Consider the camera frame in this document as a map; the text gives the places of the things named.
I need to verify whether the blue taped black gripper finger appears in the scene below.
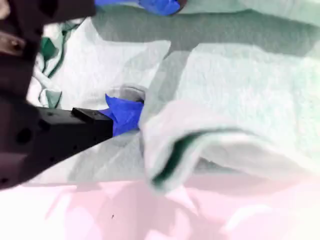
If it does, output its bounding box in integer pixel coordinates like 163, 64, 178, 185
42, 0, 187, 25
36, 93, 145, 168

